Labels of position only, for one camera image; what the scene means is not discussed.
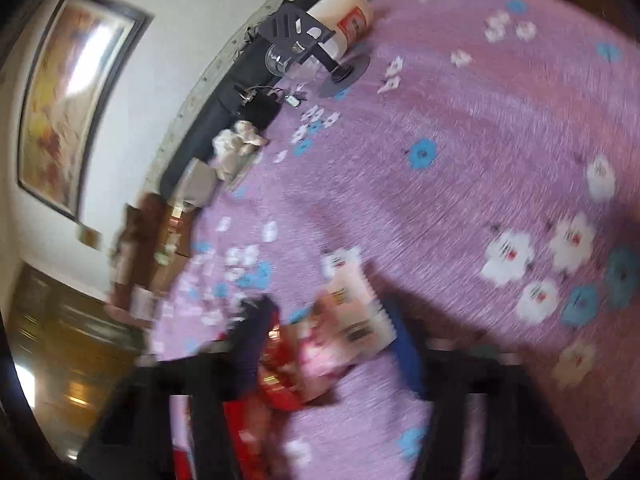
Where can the black phone stand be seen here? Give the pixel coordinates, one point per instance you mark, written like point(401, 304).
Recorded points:
point(290, 25)

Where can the small wall calendar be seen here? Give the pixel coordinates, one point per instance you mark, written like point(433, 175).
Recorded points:
point(90, 237)

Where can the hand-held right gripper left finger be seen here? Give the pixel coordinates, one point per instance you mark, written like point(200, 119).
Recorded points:
point(255, 345)

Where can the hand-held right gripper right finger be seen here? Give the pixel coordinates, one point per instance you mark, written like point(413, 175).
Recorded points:
point(407, 355)

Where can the wooden wardrobe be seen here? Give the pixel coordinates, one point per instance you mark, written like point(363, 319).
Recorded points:
point(55, 340)

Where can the black leather sofa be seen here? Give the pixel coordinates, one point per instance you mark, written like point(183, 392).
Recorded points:
point(220, 105)

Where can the large red snack packet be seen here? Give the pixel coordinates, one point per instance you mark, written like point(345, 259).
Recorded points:
point(275, 365)

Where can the purple floral tablecloth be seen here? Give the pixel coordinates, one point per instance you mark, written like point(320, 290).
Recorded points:
point(450, 135)

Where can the framed wall painting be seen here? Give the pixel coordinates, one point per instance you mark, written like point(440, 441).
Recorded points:
point(55, 105)

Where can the cardboard box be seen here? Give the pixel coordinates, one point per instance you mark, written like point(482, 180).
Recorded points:
point(197, 180)

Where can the white jar with red label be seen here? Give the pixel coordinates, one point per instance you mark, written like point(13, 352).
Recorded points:
point(345, 10)

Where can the pink snack packet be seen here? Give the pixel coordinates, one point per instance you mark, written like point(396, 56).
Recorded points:
point(345, 305)

